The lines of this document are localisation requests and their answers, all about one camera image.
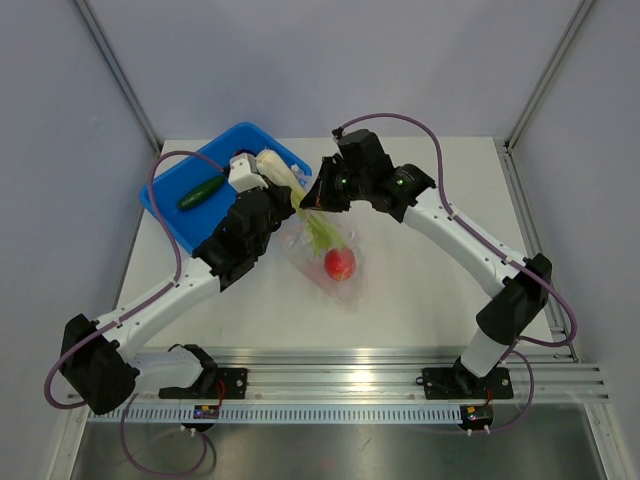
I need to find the right aluminium frame post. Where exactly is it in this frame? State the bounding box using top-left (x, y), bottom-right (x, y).
top-left (504, 0), bottom-right (598, 154)

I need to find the clear pink-dotted zip bag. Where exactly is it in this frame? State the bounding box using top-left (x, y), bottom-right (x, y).
top-left (276, 211), bottom-right (365, 310)

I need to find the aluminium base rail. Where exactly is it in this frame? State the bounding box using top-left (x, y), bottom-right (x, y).
top-left (141, 347), bottom-right (609, 403)

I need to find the blue plastic bin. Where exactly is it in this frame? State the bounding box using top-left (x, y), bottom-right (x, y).
top-left (153, 122), bottom-right (312, 253)

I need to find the green cucumber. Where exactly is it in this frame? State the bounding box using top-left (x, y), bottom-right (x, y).
top-left (176, 175), bottom-right (226, 211)

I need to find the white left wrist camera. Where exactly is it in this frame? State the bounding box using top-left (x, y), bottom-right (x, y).
top-left (227, 152), bottom-right (268, 193)

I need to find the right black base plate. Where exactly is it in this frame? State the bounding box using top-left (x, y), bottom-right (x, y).
top-left (416, 367), bottom-right (514, 400)

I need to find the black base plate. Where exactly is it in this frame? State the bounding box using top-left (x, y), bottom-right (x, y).
top-left (158, 367), bottom-right (249, 400)
top-left (416, 367), bottom-right (514, 400)

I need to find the left aluminium frame post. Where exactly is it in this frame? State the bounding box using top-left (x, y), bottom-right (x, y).
top-left (70, 0), bottom-right (163, 154)

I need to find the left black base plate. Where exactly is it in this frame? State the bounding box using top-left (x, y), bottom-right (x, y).
top-left (158, 367), bottom-right (249, 400)

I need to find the right side aluminium rail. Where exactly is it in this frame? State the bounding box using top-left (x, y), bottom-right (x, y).
top-left (496, 140), bottom-right (581, 363)

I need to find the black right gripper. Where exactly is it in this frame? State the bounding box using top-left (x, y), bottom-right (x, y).
top-left (301, 157), bottom-right (371, 213)

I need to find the white green leek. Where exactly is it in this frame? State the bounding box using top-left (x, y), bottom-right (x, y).
top-left (253, 146), bottom-right (351, 259)

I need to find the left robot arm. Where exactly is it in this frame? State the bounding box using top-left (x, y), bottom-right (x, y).
top-left (57, 185), bottom-right (295, 415)

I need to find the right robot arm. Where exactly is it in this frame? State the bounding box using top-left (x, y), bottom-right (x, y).
top-left (300, 129), bottom-right (552, 398)

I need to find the aluminium frame post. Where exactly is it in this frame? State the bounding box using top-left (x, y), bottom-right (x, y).
top-left (504, 0), bottom-right (598, 154)
top-left (70, 0), bottom-right (163, 154)

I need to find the white slotted cable duct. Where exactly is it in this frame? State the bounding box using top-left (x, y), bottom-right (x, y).
top-left (89, 403), bottom-right (462, 425)

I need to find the red apple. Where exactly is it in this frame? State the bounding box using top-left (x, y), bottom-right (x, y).
top-left (324, 247), bottom-right (357, 281)

